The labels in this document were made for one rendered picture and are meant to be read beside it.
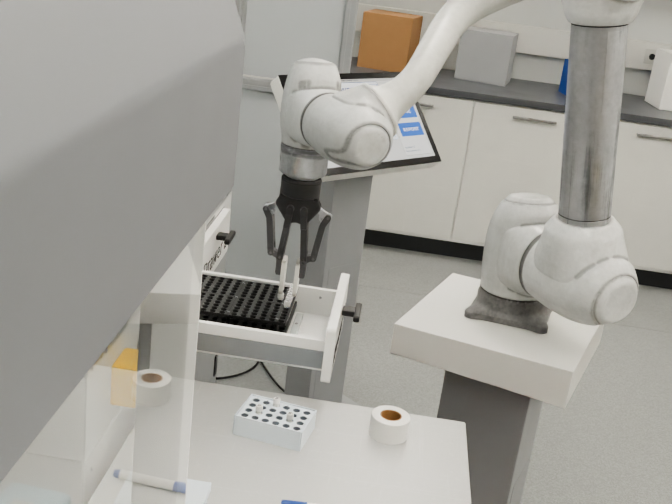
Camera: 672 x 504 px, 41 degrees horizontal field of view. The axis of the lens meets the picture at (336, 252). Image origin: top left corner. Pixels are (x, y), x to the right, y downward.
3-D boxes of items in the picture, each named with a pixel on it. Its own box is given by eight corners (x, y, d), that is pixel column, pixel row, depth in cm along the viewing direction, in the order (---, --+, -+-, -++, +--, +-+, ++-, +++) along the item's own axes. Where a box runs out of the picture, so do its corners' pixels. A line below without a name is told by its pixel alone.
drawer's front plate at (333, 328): (343, 320, 191) (350, 273, 187) (329, 384, 164) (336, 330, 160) (335, 319, 191) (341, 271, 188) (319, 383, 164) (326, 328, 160)
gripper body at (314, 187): (327, 173, 169) (321, 219, 172) (282, 166, 169) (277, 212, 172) (322, 183, 162) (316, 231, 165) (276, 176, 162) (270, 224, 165)
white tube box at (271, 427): (314, 428, 160) (317, 409, 159) (300, 452, 153) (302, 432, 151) (249, 411, 163) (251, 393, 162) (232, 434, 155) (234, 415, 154)
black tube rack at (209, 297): (295, 316, 186) (298, 288, 184) (282, 354, 169) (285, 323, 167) (190, 301, 187) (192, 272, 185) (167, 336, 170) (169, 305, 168)
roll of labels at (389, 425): (414, 434, 162) (417, 415, 161) (394, 449, 157) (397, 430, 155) (382, 419, 166) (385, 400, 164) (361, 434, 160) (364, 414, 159)
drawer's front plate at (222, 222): (227, 250, 222) (231, 208, 219) (199, 294, 195) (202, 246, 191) (220, 249, 223) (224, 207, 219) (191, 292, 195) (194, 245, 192)
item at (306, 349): (335, 316, 189) (338, 289, 187) (321, 371, 165) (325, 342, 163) (150, 288, 191) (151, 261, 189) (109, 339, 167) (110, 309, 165)
